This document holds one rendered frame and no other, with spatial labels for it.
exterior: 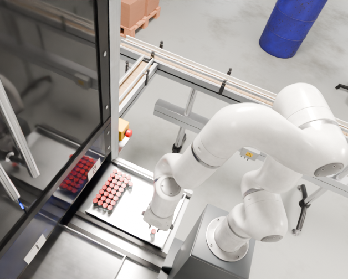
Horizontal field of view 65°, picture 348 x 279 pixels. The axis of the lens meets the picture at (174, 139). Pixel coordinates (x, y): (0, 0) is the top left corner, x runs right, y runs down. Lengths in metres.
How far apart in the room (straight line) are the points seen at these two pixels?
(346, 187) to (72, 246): 1.79
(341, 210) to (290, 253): 0.72
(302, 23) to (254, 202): 3.27
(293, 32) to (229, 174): 2.20
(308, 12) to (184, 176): 3.42
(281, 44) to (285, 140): 3.54
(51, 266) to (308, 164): 0.93
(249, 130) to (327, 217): 2.25
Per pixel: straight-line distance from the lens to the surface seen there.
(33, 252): 1.05
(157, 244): 1.17
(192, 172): 0.66
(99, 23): 0.78
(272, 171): 0.73
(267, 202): 0.90
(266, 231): 0.88
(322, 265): 2.53
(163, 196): 0.78
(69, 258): 1.16
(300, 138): 0.55
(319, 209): 2.75
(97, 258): 1.15
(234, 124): 0.55
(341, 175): 2.19
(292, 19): 3.93
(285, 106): 0.64
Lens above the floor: 1.99
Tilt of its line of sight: 51 degrees down
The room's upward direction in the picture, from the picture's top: 15 degrees clockwise
